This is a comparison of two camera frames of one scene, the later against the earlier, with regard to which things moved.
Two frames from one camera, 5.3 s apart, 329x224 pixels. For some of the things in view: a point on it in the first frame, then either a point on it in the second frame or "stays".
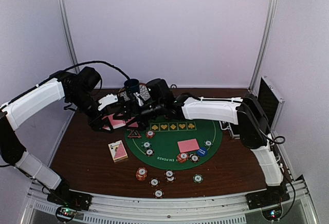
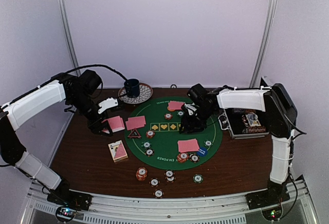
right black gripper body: [143, 115] to [198, 122]
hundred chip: [158, 193] stays
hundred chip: [154, 182] stays
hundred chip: [170, 180] stays
